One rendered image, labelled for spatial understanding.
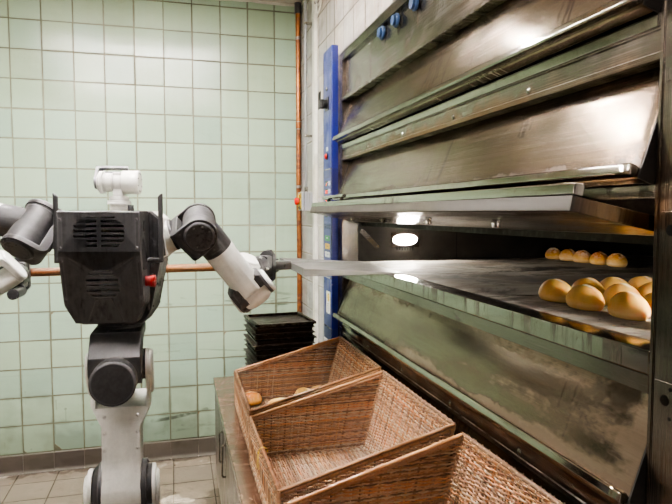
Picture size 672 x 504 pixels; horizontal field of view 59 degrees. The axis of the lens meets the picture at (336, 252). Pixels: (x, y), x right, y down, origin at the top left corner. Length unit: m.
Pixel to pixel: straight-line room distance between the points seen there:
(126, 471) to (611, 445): 1.25
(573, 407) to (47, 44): 3.12
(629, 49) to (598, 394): 0.60
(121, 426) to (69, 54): 2.28
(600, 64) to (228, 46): 2.68
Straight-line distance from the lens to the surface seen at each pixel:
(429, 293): 1.78
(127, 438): 1.83
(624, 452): 1.15
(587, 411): 1.23
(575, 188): 0.97
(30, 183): 3.55
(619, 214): 1.01
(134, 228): 1.56
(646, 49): 1.11
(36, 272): 2.32
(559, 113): 1.30
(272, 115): 3.56
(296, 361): 2.64
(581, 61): 1.23
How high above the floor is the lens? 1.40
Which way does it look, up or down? 4 degrees down
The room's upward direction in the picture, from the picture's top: straight up
